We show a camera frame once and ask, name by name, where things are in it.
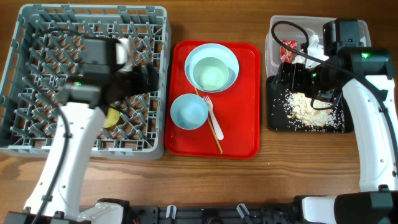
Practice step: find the green bowl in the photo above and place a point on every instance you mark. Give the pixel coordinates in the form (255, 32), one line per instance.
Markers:
(210, 74)

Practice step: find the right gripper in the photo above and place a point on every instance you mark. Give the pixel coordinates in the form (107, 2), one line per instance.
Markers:
(298, 71)

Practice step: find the wooden chopstick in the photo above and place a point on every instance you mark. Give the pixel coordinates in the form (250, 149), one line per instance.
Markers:
(212, 129)

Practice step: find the clear plastic bin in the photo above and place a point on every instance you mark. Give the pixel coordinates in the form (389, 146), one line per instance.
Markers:
(312, 26)

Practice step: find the red plastic tray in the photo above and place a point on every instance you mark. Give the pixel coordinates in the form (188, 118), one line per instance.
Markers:
(237, 109)

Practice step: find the large light blue plate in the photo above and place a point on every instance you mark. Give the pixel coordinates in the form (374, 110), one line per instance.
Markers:
(213, 50)

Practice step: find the red snack wrapper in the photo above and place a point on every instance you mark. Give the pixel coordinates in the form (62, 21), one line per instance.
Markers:
(287, 55)

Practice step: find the grey dishwasher rack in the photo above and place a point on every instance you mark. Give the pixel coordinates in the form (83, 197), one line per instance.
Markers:
(47, 47)

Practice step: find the white plastic fork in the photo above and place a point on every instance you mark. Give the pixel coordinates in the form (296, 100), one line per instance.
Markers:
(216, 126)

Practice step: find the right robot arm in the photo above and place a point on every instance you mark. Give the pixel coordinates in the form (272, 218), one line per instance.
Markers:
(364, 77)

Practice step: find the small light blue bowl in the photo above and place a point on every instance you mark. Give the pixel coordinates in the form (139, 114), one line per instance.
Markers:
(189, 111)

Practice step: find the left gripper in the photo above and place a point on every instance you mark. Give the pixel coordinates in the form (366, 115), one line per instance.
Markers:
(142, 86)

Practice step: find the black tray bin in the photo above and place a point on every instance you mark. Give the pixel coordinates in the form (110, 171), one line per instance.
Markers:
(273, 89)

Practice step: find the white tissue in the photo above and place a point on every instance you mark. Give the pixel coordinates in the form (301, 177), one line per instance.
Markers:
(314, 50)

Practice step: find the rice and food scraps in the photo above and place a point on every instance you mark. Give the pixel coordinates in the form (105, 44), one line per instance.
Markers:
(291, 111)

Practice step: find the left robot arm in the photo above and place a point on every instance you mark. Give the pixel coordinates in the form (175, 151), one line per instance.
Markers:
(84, 101)

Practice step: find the yellow plastic cup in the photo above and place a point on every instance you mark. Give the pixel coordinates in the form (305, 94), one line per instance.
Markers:
(112, 118)

